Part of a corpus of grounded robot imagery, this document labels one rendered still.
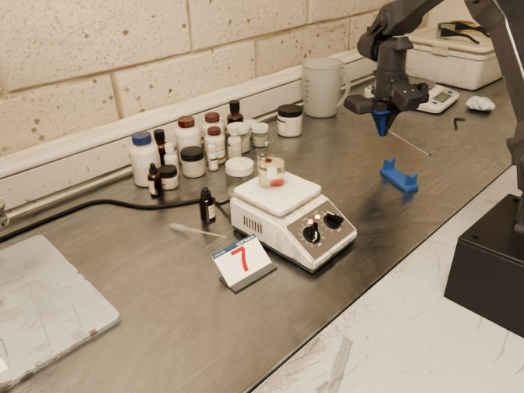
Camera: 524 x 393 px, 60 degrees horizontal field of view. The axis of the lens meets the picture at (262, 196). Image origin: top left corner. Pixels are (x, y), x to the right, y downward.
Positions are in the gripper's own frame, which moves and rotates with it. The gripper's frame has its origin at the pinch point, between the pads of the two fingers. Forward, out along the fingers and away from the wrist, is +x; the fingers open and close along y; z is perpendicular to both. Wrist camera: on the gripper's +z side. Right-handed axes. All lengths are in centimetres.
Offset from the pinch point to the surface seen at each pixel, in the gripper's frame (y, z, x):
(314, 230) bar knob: -30.6, 25.6, 4.8
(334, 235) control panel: -26.3, 24.8, 7.5
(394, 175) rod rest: -0.6, 6.9, 10.2
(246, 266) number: -42.2, 24.1, 9.7
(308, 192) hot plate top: -27.9, 17.7, 2.3
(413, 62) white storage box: 51, -55, 5
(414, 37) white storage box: 51, -56, -3
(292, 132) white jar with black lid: -11.7, -23.5, 9.6
